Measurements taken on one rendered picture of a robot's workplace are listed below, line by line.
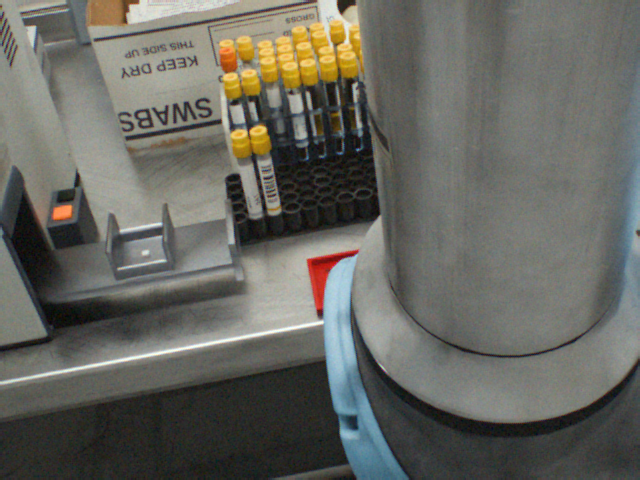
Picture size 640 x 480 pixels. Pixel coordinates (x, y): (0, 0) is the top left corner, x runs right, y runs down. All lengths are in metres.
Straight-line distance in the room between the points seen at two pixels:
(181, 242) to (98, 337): 0.11
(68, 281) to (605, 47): 0.62
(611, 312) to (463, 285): 0.07
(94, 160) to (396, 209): 0.75
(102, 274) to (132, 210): 0.15
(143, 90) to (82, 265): 0.26
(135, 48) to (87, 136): 0.16
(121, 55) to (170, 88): 0.06
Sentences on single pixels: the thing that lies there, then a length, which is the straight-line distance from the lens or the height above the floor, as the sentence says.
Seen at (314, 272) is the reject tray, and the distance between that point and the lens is 0.75.
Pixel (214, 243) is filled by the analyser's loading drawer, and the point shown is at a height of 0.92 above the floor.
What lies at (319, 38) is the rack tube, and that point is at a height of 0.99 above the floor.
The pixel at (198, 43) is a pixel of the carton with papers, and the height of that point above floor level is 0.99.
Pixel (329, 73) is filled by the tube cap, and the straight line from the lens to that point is 0.84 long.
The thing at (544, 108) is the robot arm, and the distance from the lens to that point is 0.20.
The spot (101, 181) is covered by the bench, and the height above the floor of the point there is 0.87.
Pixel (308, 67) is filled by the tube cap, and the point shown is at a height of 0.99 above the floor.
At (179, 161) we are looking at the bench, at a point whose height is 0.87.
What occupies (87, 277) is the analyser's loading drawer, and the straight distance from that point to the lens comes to 0.76.
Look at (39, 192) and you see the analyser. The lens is 0.82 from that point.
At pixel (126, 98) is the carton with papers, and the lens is 0.96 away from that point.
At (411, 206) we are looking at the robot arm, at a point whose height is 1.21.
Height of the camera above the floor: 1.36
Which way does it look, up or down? 39 degrees down
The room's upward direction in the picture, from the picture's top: 9 degrees counter-clockwise
